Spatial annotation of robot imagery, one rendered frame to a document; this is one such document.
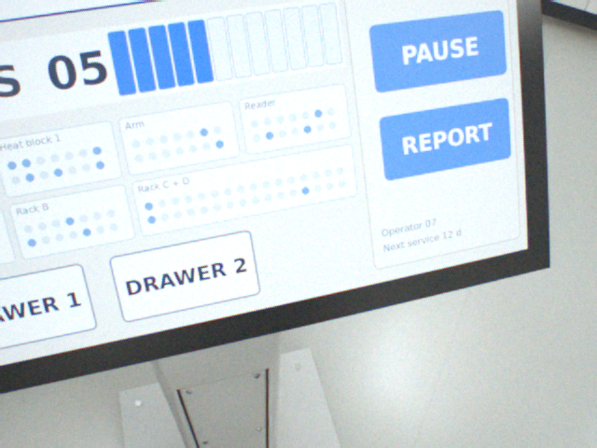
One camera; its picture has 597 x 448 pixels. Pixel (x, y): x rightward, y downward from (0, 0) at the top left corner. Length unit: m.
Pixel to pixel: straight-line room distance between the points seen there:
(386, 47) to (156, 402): 1.12
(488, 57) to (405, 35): 0.06
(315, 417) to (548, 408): 0.56
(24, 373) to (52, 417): 1.06
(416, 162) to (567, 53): 2.07
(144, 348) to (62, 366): 0.05
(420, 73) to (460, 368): 1.17
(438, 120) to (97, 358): 0.28
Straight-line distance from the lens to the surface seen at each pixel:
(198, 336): 0.42
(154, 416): 1.40
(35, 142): 0.39
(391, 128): 0.41
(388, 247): 0.43
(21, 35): 0.39
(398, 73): 0.41
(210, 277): 0.40
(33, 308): 0.41
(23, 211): 0.40
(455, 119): 0.43
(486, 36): 0.44
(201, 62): 0.38
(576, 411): 1.59
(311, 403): 1.39
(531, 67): 0.46
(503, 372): 1.55
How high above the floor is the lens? 1.34
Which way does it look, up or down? 54 degrees down
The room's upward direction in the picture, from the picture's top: 4 degrees clockwise
